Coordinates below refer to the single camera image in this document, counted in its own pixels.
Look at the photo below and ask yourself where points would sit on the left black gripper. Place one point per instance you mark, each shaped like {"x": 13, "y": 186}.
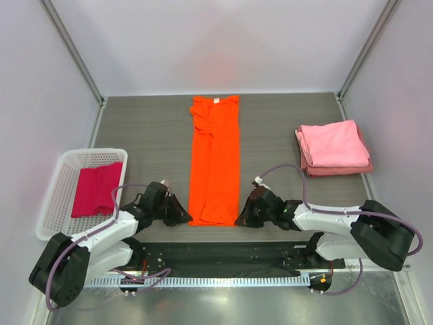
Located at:
{"x": 179, "y": 215}

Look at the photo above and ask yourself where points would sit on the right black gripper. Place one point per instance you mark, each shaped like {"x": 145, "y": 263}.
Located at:
{"x": 246, "y": 219}

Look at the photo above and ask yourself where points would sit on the orange t shirt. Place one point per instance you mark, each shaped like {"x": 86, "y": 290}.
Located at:
{"x": 214, "y": 185}

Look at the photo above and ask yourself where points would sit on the salmon pink shirt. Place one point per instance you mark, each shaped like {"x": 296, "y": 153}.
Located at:
{"x": 329, "y": 171}

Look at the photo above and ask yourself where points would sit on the light pink shirt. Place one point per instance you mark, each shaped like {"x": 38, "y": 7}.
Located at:
{"x": 333, "y": 145}

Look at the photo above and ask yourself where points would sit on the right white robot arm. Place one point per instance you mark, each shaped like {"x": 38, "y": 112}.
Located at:
{"x": 368, "y": 231}

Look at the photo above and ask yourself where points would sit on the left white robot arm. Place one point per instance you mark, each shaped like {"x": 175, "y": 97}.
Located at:
{"x": 67, "y": 263}

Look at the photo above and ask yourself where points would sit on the magenta t shirt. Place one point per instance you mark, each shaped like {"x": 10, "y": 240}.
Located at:
{"x": 94, "y": 189}

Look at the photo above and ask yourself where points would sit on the white plastic basket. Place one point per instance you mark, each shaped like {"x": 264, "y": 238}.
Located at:
{"x": 56, "y": 212}

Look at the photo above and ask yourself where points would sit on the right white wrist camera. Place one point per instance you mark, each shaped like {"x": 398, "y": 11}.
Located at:
{"x": 258, "y": 182}

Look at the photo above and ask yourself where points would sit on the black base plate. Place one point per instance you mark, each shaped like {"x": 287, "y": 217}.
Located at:
{"x": 228, "y": 259}

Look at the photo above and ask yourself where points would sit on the slotted cable duct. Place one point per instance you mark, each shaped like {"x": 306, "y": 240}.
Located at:
{"x": 118, "y": 281}

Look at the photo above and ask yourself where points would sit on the left aluminium frame post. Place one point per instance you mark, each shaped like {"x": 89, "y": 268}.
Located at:
{"x": 61, "y": 29}

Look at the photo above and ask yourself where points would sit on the aluminium frame post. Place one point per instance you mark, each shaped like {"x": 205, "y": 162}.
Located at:
{"x": 61, "y": 29}
{"x": 374, "y": 35}

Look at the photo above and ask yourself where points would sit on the right aluminium frame post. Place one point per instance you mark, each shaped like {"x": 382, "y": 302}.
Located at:
{"x": 374, "y": 35}

